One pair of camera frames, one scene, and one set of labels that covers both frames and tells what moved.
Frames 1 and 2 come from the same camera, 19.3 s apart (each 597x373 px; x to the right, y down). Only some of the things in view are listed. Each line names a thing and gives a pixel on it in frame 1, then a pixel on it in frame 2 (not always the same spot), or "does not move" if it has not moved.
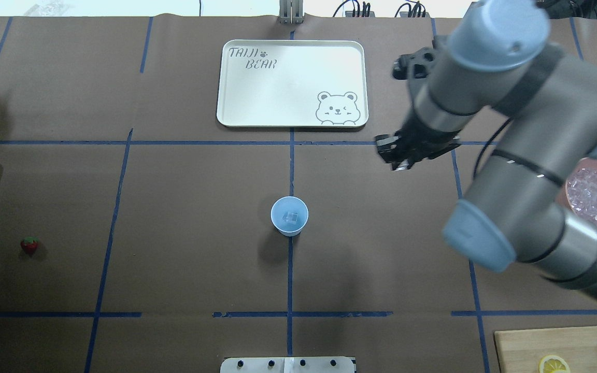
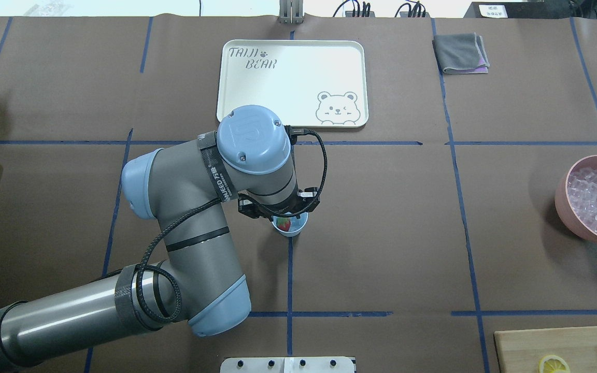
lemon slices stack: x=553 y=363 does not move
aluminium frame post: x=291 y=12 does not move
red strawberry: x=29 y=244 to x=283 y=224
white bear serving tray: x=293 y=83 does not move
